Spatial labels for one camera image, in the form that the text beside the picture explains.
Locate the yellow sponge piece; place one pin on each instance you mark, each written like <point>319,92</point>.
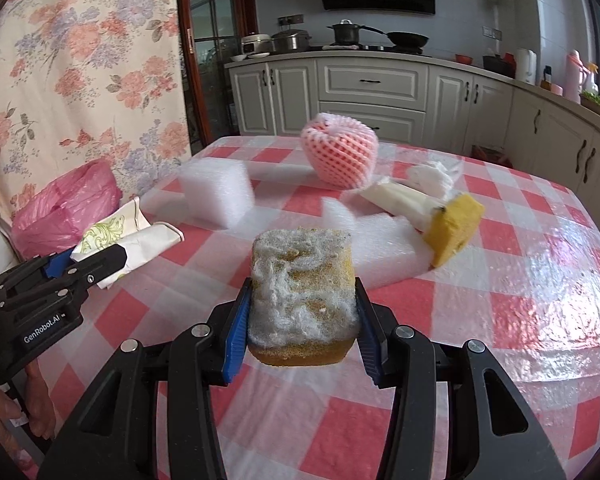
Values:
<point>452,227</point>

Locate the pink lined trash bin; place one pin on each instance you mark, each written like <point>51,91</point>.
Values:
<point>57,217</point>

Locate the pink foam net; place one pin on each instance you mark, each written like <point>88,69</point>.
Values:
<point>342,151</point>

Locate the black gas stove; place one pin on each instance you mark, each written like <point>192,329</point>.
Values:
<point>367,48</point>

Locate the white foam block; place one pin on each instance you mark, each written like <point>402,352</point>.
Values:
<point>217,190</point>
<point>385,249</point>

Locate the black lidded saucepan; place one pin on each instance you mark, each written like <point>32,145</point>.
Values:
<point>347,33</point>

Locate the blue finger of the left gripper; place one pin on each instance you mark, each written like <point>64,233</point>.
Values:
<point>58,263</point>
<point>95,268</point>

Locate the white rice cooker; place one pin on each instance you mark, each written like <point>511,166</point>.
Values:
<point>256,44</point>

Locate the black frying pan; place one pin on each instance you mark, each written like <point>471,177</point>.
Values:
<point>407,41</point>

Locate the white tissue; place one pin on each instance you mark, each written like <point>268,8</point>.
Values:
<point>434,178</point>

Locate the pink thermos bottle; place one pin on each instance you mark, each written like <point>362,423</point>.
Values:
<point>574,74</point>

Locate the floral cream curtain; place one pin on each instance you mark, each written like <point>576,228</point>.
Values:
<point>82,80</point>

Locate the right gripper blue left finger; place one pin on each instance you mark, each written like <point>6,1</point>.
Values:
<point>234,333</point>

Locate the person's left hand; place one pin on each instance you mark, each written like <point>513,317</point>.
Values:
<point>41,416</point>

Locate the steel pressure cooker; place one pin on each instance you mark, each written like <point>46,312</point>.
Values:
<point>290,41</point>

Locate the floral green paper wrapper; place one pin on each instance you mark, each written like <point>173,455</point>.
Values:
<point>128,228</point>

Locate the white lower kitchen cabinets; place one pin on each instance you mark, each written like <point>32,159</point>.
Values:
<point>426,102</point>

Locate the yellow sponge with grey scourer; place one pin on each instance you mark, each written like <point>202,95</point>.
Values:
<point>303,306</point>

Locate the white electric kettle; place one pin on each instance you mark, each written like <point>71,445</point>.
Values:
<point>526,64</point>

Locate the red floor bin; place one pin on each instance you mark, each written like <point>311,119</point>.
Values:
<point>491,155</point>

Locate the red bowl on counter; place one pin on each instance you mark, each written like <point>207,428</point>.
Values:
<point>463,59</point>

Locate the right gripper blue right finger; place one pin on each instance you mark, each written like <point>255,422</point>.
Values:
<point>372,339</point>

